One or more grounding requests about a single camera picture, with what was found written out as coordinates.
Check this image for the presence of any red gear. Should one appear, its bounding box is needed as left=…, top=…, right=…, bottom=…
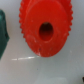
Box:
left=19, top=0, right=73, bottom=57

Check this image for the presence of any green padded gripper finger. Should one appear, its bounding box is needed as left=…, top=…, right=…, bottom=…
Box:
left=0, top=10, right=9, bottom=59

